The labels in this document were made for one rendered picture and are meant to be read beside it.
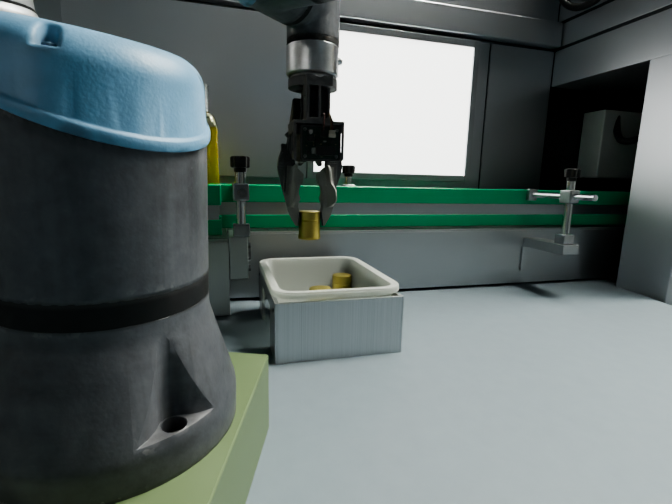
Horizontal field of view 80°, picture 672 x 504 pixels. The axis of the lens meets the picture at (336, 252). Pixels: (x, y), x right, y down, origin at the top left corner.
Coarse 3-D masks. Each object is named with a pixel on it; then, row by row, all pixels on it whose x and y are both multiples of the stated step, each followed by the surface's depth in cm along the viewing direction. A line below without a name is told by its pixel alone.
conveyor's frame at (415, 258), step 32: (224, 256) 63; (256, 256) 74; (288, 256) 75; (320, 256) 77; (352, 256) 79; (384, 256) 81; (416, 256) 83; (448, 256) 85; (480, 256) 87; (512, 256) 89; (544, 256) 92; (576, 256) 94; (608, 256) 97; (224, 288) 64; (256, 288) 75
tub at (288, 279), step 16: (336, 256) 72; (272, 272) 68; (288, 272) 69; (304, 272) 70; (320, 272) 71; (336, 272) 71; (352, 272) 70; (368, 272) 62; (272, 288) 50; (288, 288) 69; (304, 288) 70; (352, 288) 51; (368, 288) 51; (384, 288) 51
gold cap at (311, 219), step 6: (306, 210) 64; (312, 210) 64; (300, 216) 62; (306, 216) 62; (312, 216) 62; (318, 216) 62; (300, 222) 62; (306, 222) 62; (312, 222) 62; (318, 222) 63; (300, 228) 63; (306, 228) 62; (312, 228) 62; (318, 228) 63; (300, 234) 63; (306, 234) 62; (312, 234) 62; (318, 234) 63
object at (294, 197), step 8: (288, 168) 60; (296, 168) 58; (288, 176) 60; (296, 176) 58; (288, 184) 61; (296, 184) 58; (288, 192) 61; (296, 192) 57; (288, 200) 61; (296, 200) 61; (288, 208) 61; (296, 208) 62; (296, 216) 62; (296, 224) 62
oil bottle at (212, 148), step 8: (208, 112) 72; (208, 120) 71; (216, 128) 71; (216, 136) 72; (208, 144) 71; (216, 144) 72; (208, 152) 71; (216, 152) 72; (208, 160) 72; (216, 160) 72; (208, 168) 72; (216, 168) 72; (208, 176) 72; (216, 176) 73
